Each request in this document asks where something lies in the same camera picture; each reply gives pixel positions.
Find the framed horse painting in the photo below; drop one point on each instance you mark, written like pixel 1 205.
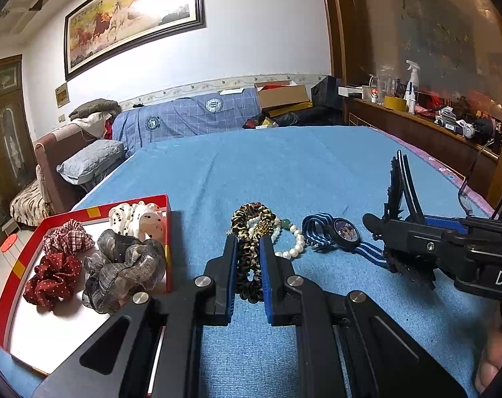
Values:
pixel 130 20

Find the grey pillow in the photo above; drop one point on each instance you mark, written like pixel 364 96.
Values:
pixel 91 161

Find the white spray bottle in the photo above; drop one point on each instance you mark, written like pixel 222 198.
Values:
pixel 412 76

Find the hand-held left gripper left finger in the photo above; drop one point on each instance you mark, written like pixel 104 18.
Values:
pixel 233 273

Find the red cardboard box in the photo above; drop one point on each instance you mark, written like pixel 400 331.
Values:
pixel 68 331

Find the wooden dresser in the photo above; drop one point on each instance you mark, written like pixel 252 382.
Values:
pixel 400 132

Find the blue bed blanket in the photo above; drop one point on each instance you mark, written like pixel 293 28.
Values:
pixel 317 161

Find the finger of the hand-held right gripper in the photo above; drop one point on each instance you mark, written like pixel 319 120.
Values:
pixel 400 232
pixel 445 223

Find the brown armchair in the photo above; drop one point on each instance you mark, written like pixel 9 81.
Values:
pixel 51 153

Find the red plaid scrunchie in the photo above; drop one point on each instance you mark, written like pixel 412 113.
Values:
pixel 68 236

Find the black hair claw clip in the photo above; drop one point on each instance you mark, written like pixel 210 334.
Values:
pixel 404 186

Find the pile of clothes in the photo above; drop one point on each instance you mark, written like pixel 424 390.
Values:
pixel 95 110

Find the white paper sheet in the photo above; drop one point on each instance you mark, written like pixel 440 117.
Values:
pixel 231 91

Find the dark red dotted scrunchie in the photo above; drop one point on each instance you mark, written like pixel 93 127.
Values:
pixel 54 280

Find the small gold wall plaque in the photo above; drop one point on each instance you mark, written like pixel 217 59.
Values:
pixel 62 95

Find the yellow tape roll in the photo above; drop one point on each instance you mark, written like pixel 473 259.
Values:
pixel 394 103

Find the red round stool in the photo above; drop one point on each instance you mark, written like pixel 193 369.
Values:
pixel 10 242

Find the clear glass pitcher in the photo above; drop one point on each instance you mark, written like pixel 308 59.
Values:
pixel 383 85

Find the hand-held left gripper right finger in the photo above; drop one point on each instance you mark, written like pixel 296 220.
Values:
pixel 264 282

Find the black plastic bag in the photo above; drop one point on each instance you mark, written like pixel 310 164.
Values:
pixel 309 118

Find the open brown cardboard box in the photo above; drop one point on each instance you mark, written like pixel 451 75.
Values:
pixel 284 97

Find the person's right hand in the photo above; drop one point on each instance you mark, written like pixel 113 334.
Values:
pixel 491 354

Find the flat yellow box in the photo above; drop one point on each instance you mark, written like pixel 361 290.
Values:
pixel 290 110

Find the blue checked quilt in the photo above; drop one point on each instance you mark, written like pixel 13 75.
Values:
pixel 184 116

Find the white dotted scrunchie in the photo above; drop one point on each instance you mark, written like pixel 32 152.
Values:
pixel 143 217

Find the wooden wardrobe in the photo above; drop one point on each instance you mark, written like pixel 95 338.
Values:
pixel 6 132

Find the small white bottle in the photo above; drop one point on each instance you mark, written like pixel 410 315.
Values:
pixel 409 97

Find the leopard print scrunchie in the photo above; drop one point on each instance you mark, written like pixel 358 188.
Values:
pixel 248 257

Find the brown patterned mattress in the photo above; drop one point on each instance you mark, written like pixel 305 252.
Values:
pixel 27 203

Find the grey sheer scrunchie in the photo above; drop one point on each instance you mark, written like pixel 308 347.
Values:
pixel 122 265

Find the small white box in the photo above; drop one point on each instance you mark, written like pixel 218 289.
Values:
pixel 350 90

